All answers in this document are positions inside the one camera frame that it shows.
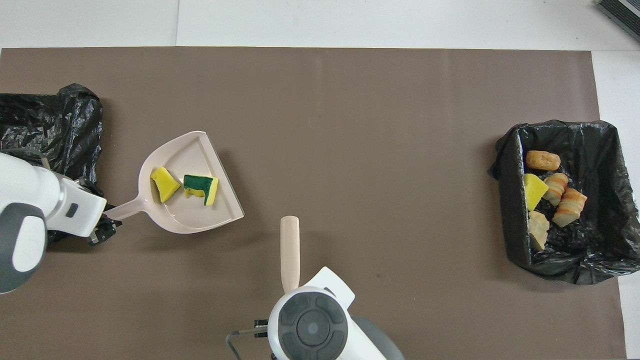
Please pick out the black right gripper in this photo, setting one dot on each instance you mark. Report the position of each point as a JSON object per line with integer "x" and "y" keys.
{"x": 260, "y": 322}

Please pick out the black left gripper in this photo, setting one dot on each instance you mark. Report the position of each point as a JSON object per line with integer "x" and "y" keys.
{"x": 106, "y": 227}

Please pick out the angled yellow sponge piece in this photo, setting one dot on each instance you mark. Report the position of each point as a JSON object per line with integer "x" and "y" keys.
{"x": 164, "y": 184}

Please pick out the beige brush black bristles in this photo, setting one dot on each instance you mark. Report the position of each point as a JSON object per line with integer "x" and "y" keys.
{"x": 290, "y": 250}

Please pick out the notched yellow sponge piece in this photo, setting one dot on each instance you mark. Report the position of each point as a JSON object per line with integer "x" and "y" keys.
{"x": 202, "y": 187}

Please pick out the beige plastic dustpan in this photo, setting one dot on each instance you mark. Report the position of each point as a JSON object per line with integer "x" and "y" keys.
{"x": 200, "y": 150}

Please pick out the yellow sponge wedge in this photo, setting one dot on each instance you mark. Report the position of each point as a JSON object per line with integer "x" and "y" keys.
{"x": 534, "y": 192}

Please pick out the small ridged pastry toy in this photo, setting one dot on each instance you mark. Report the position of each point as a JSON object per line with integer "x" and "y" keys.
{"x": 556, "y": 187}

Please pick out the brown bread roll toy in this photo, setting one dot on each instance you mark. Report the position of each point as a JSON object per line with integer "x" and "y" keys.
{"x": 542, "y": 160}

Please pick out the striped croissant toy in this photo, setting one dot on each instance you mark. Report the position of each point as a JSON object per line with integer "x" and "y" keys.
{"x": 570, "y": 210}

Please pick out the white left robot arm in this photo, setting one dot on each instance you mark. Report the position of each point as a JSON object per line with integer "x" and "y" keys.
{"x": 30, "y": 210}

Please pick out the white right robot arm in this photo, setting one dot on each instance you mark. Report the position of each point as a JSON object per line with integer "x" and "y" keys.
{"x": 312, "y": 327}

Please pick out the bin wrapped in black bag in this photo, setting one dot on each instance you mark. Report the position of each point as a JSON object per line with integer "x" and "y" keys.
{"x": 50, "y": 115}

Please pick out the open bin black liner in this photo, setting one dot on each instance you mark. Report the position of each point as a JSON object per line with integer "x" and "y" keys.
{"x": 600, "y": 145}

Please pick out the brown paper table mat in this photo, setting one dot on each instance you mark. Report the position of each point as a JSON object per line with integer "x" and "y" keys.
{"x": 400, "y": 125}

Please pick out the pale dumpling toy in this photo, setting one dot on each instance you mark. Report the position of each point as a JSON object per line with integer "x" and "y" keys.
{"x": 538, "y": 230}

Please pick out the dark ribbed device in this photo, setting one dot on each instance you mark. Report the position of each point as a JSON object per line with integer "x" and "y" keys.
{"x": 625, "y": 12}

